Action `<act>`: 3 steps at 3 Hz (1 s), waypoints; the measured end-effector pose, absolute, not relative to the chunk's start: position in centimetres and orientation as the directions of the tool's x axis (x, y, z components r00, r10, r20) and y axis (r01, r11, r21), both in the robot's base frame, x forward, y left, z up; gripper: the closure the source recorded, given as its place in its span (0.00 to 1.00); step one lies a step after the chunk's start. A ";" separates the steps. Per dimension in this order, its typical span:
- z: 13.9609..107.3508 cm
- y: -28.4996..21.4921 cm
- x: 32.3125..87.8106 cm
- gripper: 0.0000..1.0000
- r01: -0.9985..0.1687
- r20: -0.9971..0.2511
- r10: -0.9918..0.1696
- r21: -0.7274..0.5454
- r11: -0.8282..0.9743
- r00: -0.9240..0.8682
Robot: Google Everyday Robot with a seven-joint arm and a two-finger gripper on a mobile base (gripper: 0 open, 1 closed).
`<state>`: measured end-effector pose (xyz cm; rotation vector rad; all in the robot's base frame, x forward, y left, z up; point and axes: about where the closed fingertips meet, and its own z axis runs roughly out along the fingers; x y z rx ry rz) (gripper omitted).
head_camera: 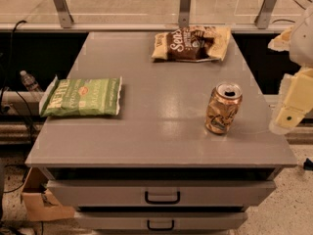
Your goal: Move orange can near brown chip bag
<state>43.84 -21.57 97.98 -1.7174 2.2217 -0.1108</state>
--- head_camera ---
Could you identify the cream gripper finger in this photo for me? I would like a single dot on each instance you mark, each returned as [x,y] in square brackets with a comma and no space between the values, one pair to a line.
[294,103]
[281,42]

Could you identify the orange soda can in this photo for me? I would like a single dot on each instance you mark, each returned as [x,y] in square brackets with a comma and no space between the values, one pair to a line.
[223,105]

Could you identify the brown chip bag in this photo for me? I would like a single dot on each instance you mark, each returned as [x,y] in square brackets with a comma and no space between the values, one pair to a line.
[196,43]

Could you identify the green chip bag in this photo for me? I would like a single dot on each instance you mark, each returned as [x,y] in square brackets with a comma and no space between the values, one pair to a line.
[81,97]

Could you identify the dark object on floor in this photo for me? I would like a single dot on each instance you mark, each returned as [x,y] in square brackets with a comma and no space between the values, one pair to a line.
[308,165]

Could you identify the upper grey drawer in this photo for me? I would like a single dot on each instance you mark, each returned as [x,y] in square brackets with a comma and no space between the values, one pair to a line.
[160,193]

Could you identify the grey drawer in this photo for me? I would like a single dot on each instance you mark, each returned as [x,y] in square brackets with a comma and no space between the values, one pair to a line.
[160,193]
[161,221]

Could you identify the lower grey drawer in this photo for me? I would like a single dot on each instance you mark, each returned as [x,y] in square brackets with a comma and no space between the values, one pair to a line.
[161,221]

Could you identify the clear plastic water bottle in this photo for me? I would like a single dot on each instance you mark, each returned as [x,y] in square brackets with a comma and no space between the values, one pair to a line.
[31,84]

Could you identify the cardboard box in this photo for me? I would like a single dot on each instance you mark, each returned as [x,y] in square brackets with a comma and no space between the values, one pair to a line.
[40,203]

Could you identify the right metal bracket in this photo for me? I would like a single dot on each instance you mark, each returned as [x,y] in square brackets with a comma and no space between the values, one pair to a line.
[263,18]

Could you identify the metal bracket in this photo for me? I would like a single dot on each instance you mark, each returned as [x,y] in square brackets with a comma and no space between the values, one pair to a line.
[184,12]
[64,15]
[263,18]

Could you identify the middle metal bracket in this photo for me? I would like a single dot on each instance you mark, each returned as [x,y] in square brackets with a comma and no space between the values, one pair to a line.
[184,12]

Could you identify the left metal bracket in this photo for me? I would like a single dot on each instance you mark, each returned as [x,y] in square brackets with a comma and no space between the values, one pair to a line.
[64,15]

